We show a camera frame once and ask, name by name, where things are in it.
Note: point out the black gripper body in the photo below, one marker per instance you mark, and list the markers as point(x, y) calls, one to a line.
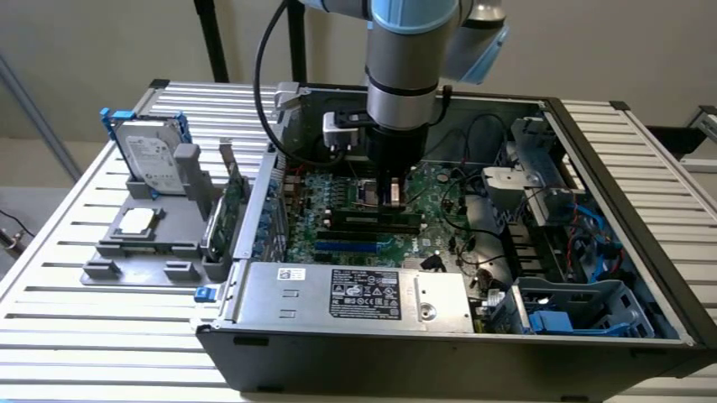
point(398, 144)

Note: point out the green RAM stick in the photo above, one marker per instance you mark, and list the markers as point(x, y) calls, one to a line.
point(358, 218)

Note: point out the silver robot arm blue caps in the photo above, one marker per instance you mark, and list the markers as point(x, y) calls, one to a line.
point(401, 63)

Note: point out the black RAM slot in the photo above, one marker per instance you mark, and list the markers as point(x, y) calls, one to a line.
point(363, 228)

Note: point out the black expansion slot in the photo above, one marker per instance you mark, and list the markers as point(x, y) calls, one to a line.
point(347, 236)

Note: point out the blue expansion slot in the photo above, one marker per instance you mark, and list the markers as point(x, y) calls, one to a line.
point(345, 247)

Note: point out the CPU socket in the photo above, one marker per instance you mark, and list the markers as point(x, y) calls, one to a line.
point(366, 192)

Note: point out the green motherboard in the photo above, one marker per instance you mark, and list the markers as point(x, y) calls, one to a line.
point(330, 197)

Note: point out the silver power supply unit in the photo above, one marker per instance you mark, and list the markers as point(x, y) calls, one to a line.
point(347, 296)

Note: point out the grey metal disk bay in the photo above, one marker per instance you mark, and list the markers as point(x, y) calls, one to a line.
point(538, 176)

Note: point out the green graphics card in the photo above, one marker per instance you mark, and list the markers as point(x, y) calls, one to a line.
point(227, 210)

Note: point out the black stand pole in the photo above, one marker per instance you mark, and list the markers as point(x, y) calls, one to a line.
point(213, 42)
point(298, 42)

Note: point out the black open PC case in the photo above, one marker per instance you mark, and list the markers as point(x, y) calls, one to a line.
point(391, 361)

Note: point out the grey parts rack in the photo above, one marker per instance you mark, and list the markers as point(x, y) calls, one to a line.
point(168, 235)

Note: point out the blue case latch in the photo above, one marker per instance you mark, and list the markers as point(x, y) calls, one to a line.
point(206, 294)

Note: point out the blue-grey plastic disk bay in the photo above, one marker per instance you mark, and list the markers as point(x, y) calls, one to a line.
point(593, 302)

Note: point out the hard disk in blue carrier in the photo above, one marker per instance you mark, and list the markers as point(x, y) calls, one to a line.
point(151, 155)

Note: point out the silver CPU chip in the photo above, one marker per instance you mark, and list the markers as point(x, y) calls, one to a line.
point(138, 220)

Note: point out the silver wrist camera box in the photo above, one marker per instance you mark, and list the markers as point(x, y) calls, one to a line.
point(338, 132)

